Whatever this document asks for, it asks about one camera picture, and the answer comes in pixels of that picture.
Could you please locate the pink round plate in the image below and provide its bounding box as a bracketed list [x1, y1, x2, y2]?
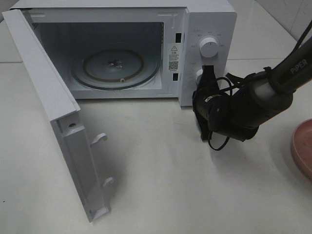
[291, 119, 312, 181]

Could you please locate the white microwave oven body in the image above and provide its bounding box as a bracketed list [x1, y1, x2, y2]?
[8, 0, 237, 106]

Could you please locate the white upper power knob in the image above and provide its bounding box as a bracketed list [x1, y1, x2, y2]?
[199, 36, 219, 58]

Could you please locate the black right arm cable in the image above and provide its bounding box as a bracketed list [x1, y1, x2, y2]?
[207, 28, 312, 151]

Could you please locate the white warning label sticker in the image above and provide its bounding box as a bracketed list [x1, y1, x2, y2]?
[167, 43, 180, 72]

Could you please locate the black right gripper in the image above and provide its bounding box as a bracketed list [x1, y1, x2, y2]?
[193, 65, 258, 141]

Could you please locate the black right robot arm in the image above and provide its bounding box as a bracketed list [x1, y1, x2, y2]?
[193, 39, 312, 141]

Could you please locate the glass microwave turntable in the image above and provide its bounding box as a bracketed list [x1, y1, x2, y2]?
[71, 48, 161, 90]

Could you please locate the white microwave door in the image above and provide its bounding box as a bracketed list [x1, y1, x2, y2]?
[3, 9, 109, 222]

